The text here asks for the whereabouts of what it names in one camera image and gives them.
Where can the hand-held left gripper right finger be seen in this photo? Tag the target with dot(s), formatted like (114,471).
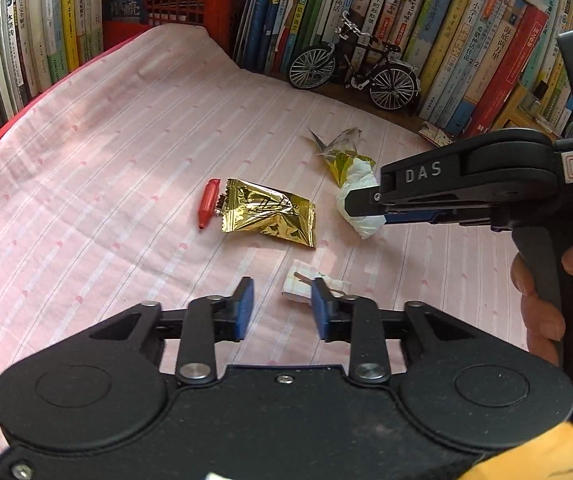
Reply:
(321,310)

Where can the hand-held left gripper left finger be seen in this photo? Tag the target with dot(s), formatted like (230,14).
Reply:
(244,307)

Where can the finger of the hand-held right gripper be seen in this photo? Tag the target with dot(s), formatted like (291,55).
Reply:
(361,202)
(436,219)

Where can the white tissue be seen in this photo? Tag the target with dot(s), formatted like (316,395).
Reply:
(359,177)

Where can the small white paper packet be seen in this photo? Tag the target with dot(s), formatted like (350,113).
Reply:
(296,285)

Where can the clear and gold wrapper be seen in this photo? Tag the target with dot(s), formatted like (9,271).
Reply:
(339,147)

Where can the small printed card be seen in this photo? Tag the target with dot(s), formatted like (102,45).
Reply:
(435,133)

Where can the gold candy wrapper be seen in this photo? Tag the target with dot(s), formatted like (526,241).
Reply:
(266,215)

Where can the small red wrapper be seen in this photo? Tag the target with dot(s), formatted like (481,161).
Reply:
(209,202)

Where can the black model bicycle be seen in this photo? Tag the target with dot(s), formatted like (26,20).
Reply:
(394,85)

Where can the row of tall colourful books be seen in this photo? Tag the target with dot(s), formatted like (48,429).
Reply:
(441,25)

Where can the pink striped cloth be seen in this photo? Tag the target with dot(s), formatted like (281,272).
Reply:
(91,160)

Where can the red plastic crate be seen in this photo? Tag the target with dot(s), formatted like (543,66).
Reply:
(176,5)

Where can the person's yellow clothing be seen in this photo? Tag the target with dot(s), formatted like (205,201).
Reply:
(566,460)

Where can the row of thin paperback books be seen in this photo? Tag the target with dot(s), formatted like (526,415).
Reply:
(26,25)

